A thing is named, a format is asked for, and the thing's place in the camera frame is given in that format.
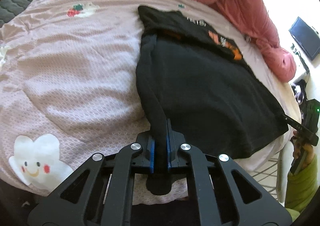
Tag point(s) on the black monitor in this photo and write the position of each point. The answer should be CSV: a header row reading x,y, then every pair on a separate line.
x,y
306,38

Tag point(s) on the black top with orange patches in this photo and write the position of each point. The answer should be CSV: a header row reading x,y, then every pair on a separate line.
x,y
195,80

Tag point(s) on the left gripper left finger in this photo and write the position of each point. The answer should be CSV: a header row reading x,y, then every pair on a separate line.
x,y
100,191

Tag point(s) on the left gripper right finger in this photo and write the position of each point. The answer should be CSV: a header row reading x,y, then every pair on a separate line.
x,y
220,192

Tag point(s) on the pink cartoon print bedsheet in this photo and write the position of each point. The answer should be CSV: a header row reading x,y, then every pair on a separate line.
x,y
68,83

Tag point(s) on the right hand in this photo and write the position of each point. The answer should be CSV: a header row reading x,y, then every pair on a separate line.
x,y
303,153

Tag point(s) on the green sleeved right forearm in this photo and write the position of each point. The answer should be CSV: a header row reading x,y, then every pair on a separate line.
x,y
301,189

